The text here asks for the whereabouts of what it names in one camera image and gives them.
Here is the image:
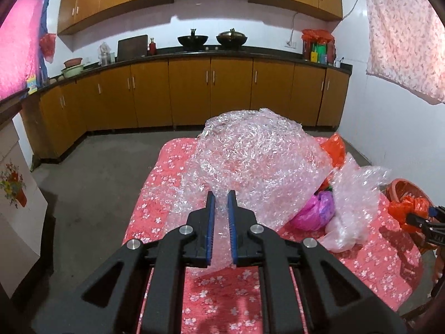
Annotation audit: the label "small orange plastic bag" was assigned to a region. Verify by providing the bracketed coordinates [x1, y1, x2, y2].
[387, 197, 432, 234]

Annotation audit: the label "green basin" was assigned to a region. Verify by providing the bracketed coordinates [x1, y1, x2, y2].
[61, 64, 85, 79]

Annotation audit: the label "pink purple plastic bag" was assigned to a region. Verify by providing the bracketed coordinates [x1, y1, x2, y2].
[290, 191, 336, 231]

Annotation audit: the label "small clear bubble wrap sheet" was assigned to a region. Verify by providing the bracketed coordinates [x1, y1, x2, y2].
[327, 153, 392, 228]

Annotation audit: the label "pale floral curtain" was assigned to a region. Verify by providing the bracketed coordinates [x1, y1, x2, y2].
[362, 0, 445, 105]

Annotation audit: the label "wooden chair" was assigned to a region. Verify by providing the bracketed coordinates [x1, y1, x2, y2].
[400, 244, 445, 321]

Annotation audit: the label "glass jar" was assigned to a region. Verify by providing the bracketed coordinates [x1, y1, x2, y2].
[98, 43, 115, 67]

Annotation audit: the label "open black wok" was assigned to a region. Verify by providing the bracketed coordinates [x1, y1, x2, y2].
[177, 28, 206, 47]

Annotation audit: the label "black kitchen countertop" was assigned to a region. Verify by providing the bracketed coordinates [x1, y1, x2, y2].
[0, 47, 352, 112]

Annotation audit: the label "white power cable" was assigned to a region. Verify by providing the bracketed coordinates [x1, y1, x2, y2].
[290, 11, 304, 42]

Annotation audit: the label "red floral tablecloth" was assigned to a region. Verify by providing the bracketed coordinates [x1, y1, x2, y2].
[122, 136, 426, 334]

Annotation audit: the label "large clear bubble wrap sheet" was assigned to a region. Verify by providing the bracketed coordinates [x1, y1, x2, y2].
[141, 108, 336, 279]

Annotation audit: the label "red-orange plastic bag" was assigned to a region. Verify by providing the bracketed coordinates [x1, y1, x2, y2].
[319, 133, 347, 192]

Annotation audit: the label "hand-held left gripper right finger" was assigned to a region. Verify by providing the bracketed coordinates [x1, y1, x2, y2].
[227, 190, 407, 334]

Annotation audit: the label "red woven basket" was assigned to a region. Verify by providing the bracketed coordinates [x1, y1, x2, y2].
[386, 178, 435, 255]

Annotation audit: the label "dark cutting board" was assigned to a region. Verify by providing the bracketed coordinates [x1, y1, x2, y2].
[117, 35, 149, 60]

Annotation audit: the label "pink window curtain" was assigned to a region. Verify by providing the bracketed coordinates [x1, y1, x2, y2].
[0, 0, 49, 101]

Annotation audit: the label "black wok with lid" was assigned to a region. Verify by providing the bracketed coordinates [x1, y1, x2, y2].
[216, 28, 248, 48]

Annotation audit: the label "hanging red plastic bag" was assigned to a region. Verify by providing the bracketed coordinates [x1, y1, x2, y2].
[39, 33, 57, 64]

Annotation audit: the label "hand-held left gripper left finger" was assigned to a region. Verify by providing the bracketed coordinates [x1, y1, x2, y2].
[31, 191, 216, 334]

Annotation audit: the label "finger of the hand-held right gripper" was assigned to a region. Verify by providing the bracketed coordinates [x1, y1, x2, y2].
[406, 206, 445, 231]
[419, 229, 445, 250]

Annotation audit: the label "wooden base cabinets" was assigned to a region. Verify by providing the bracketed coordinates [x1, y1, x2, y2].
[21, 57, 350, 163]

